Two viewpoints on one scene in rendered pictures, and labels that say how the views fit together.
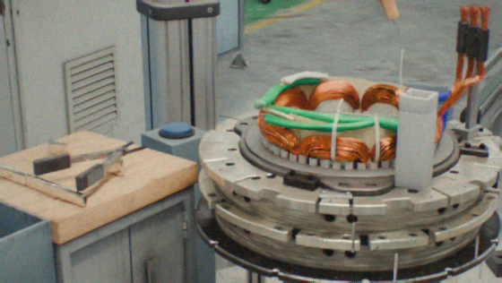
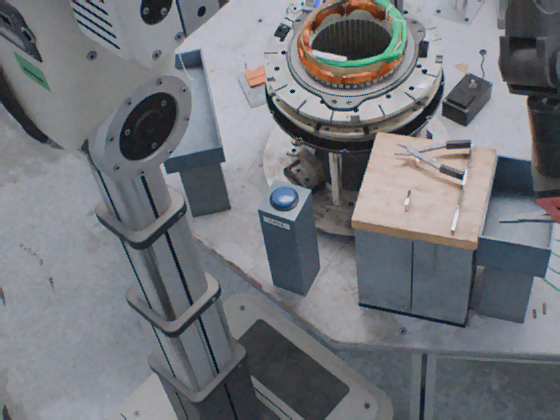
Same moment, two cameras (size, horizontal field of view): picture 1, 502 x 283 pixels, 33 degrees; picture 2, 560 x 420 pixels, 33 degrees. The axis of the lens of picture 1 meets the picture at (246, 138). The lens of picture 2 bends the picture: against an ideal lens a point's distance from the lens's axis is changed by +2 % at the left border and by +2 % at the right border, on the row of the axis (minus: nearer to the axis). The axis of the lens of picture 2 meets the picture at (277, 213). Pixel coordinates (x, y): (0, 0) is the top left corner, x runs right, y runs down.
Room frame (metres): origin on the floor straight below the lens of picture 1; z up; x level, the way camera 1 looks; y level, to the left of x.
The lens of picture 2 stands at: (1.30, 0.99, 2.29)
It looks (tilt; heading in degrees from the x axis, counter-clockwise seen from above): 54 degrees down; 256
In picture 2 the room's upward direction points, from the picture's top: 10 degrees counter-clockwise
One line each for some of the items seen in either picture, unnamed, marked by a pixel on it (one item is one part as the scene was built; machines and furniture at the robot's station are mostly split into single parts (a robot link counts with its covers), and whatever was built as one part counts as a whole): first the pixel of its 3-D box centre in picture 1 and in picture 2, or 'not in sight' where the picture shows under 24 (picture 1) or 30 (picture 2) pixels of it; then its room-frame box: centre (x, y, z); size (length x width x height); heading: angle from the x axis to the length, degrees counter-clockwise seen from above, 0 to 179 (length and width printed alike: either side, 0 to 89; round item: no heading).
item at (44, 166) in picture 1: (52, 164); (451, 172); (0.81, 0.20, 1.09); 0.04 x 0.01 x 0.02; 127
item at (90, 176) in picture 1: (90, 176); (458, 144); (0.78, 0.16, 1.09); 0.04 x 0.01 x 0.02; 157
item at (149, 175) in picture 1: (73, 179); (424, 188); (0.85, 0.19, 1.05); 0.20 x 0.19 x 0.02; 142
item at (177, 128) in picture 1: (177, 128); (283, 196); (1.07, 0.09, 1.04); 0.04 x 0.04 x 0.01
